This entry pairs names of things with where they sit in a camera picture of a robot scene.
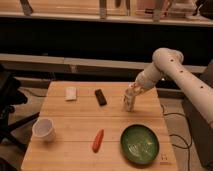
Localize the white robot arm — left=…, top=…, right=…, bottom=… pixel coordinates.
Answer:
left=123, top=48, right=213, bottom=129

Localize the white folded cloth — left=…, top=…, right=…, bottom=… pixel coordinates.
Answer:
left=65, top=87, right=77, bottom=101

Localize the green plate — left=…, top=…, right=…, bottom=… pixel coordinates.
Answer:
left=120, top=124, right=160, bottom=165

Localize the black office chair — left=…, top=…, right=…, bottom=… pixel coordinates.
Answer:
left=0, top=64, right=39, bottom=151

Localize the white paper cup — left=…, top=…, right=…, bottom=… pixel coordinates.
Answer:
left=32, top=118, right=55, bottom=142

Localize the black rectangular bar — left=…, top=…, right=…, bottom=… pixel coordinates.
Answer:
left=95, top=89, right=107, bottom=106

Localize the black floor cable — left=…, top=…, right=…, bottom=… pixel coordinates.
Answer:
left=160, top=103, right=194, bottom=171

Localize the orange carrot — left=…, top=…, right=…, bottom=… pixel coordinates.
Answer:
left=92, top=130, right=104, bottom=153

